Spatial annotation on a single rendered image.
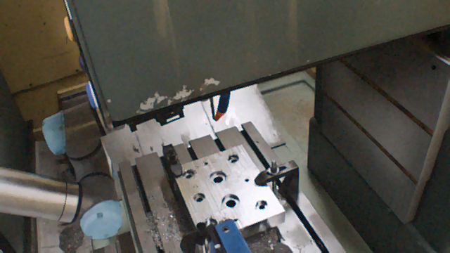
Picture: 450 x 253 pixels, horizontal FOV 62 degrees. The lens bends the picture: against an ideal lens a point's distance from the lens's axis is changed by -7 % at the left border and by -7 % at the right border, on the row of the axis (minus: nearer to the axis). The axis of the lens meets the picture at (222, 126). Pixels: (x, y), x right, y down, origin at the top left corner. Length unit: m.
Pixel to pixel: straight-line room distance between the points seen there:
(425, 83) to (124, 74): 0.68
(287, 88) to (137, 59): 1.83
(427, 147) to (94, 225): 0.73
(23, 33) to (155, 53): 1.44
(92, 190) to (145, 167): 0.65
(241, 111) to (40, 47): 0.93
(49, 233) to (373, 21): 1.40
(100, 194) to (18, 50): 1.20
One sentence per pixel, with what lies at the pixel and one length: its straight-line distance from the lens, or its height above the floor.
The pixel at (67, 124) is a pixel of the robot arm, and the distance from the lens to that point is 0.78.
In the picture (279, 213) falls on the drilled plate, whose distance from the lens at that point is 1.07.
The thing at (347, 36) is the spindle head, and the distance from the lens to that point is 0.51.
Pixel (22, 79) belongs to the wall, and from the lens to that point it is 1.91.
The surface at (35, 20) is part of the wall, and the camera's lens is 1.80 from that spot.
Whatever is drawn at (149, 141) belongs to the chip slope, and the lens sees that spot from 1.77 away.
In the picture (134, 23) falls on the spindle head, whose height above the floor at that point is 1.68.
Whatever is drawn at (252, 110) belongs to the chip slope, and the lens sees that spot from 1.85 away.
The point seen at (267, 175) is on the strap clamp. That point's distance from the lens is 1.14.
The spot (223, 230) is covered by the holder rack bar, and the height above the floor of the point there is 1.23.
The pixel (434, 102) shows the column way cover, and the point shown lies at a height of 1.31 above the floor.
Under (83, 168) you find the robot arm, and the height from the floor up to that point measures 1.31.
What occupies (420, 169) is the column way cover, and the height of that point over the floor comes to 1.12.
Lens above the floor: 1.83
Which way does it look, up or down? 39 degrees down
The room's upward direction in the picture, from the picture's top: 7 degrees counter-clockwise
